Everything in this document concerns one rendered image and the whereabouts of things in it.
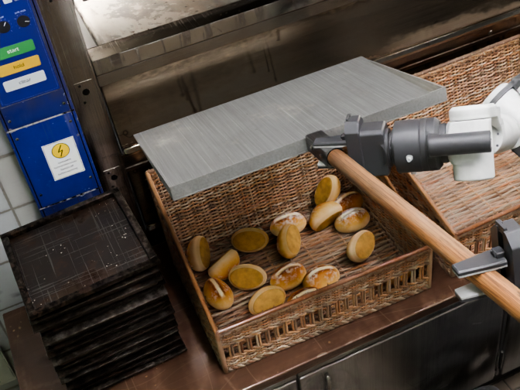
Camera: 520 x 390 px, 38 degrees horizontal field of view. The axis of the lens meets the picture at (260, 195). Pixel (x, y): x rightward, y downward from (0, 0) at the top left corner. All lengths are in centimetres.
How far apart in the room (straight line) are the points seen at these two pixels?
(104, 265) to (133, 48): 49
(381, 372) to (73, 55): 108
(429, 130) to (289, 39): 77
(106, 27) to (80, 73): 16
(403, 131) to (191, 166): 41
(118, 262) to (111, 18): 62
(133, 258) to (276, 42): 66
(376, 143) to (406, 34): 85
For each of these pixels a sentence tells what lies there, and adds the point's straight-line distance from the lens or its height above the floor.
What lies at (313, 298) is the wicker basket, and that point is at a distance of 173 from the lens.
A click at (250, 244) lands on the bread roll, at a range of 201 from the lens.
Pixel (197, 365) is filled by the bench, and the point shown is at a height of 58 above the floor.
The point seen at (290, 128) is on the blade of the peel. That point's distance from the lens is 149.
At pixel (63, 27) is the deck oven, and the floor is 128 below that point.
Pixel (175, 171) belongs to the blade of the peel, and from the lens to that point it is 144.
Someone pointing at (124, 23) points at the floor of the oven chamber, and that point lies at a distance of 189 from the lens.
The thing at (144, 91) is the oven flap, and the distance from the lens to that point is 186.
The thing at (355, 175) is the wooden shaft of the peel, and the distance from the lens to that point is 121.
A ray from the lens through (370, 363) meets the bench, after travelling 195.
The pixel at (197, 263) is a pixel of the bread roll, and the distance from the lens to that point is 198.
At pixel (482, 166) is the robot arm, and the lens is 126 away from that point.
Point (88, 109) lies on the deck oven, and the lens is 183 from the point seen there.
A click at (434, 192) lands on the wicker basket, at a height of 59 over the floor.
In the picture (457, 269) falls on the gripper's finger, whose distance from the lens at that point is 95.
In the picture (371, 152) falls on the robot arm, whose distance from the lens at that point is 128.
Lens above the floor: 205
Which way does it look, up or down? 42 degrees down
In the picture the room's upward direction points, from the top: 9 degrees counter-clockwise
